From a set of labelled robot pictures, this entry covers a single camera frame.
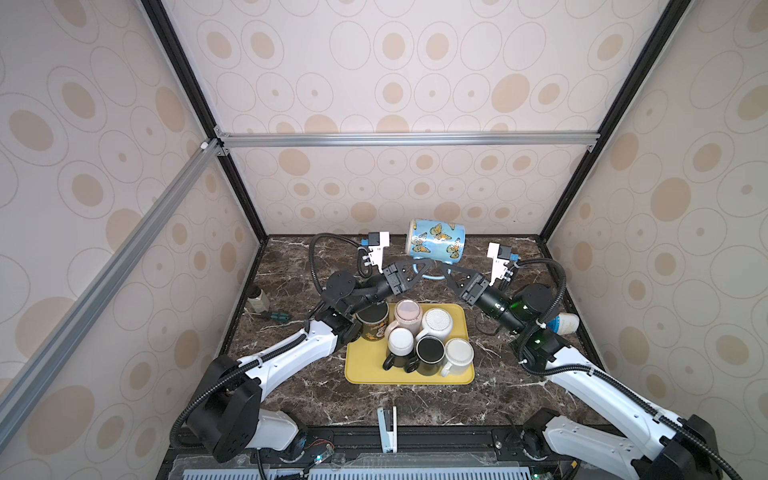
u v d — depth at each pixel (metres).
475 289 0.58
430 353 0.80
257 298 0.92
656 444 0.40
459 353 0.81
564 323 0.89
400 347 0.81
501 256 0.60
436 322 0.87
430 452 0.73
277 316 0.95
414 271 0.63
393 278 0.58
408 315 0.85
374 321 0.83
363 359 0.89
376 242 0.62
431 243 0.60
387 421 0.76
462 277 0.60
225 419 0.41
